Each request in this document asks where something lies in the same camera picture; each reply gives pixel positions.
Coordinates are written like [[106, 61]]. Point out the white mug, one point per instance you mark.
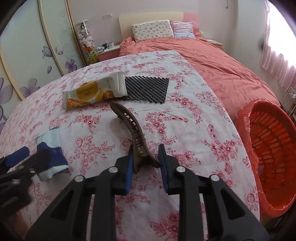
[[110, 45]]

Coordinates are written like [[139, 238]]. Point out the floral pink tablecloth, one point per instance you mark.
[[192, 124]]

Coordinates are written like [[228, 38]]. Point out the blue and teal wrapper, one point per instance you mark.
[[57, 164]]

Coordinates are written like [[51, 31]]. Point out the dark mug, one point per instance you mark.
[[105, 45]]

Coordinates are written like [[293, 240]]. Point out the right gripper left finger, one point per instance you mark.
[[85, 208]]

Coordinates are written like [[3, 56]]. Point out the plush toy display tube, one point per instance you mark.
[[84, 37]]

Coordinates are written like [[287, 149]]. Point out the striped pink pillow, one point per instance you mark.
[[183, 30]]

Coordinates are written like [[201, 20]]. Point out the brown hair claw clip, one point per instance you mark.
[[141, 154]]

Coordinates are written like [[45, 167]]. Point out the white wire rack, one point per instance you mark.
[[289, 102]]

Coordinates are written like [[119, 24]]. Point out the yellow green plush toy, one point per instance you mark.
[[92, 57]]

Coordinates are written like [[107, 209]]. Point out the wall power outlet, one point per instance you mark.
[[107, 16]]

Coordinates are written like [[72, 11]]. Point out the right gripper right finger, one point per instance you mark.
[[207, 203]]

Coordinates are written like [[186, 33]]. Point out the orange laundry basket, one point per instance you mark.
[[268, 135]]

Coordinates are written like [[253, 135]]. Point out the sliding door wardrobe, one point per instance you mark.
[[38, 45]]

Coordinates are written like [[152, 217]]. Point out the right nightstand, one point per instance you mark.
[[215, 43]]

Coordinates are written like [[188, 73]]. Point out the floral white pillow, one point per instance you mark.
[[152, 30]]

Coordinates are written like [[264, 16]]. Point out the pink curtain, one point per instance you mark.
[[278, 54]]

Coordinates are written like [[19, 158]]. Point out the black mesh mat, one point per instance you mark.
[[145, 88]]

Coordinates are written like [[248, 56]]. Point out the bed with salmon duvet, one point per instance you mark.
[[234, 84]]

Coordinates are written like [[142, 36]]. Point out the yellow white snack packet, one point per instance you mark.
[[109, 87]]

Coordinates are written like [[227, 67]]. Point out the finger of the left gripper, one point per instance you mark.
[[17, 156], [37, 161]]

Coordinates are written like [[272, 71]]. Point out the pink left nightstand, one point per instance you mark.
[[109, 53]]

